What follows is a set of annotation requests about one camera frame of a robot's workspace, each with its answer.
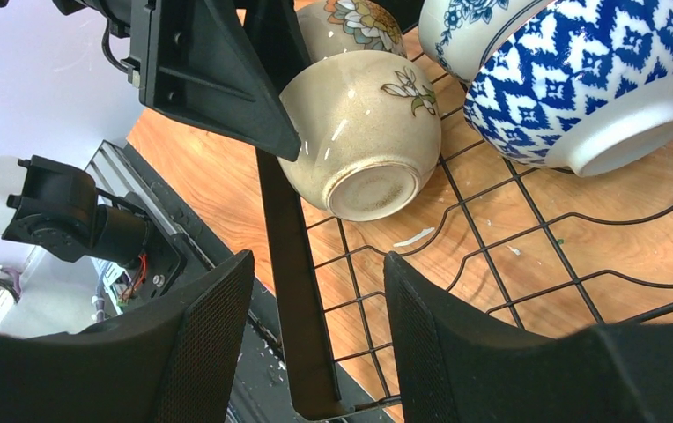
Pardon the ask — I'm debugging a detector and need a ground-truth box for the beige floral bowl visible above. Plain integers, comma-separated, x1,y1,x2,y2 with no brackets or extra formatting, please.
296,0,407,63
279,50,441,222

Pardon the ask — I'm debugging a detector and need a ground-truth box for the white blue rose bowl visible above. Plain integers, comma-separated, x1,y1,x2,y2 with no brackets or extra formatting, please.
418,0,549,85

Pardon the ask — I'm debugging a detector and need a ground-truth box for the blue white geometric bowl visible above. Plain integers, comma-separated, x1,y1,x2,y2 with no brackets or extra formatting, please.
463,1,673,177

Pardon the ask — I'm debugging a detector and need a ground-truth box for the black wire dish rack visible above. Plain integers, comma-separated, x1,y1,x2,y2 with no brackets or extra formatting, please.
237,0,673,423

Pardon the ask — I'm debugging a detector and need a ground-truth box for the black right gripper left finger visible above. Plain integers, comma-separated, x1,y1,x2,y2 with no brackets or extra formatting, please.
0,250,255,422

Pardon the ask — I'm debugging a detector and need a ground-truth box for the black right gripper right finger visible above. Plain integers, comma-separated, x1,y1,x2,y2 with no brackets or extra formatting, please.
384,252,673,422

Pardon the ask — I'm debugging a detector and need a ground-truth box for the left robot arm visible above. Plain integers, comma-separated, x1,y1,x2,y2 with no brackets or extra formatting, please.
0,1,310,264

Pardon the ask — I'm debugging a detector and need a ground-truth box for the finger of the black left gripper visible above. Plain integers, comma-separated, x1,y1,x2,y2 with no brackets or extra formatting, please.
125,1,303,161

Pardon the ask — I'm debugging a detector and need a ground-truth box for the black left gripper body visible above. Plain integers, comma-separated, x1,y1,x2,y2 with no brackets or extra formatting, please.
52,0,134,39

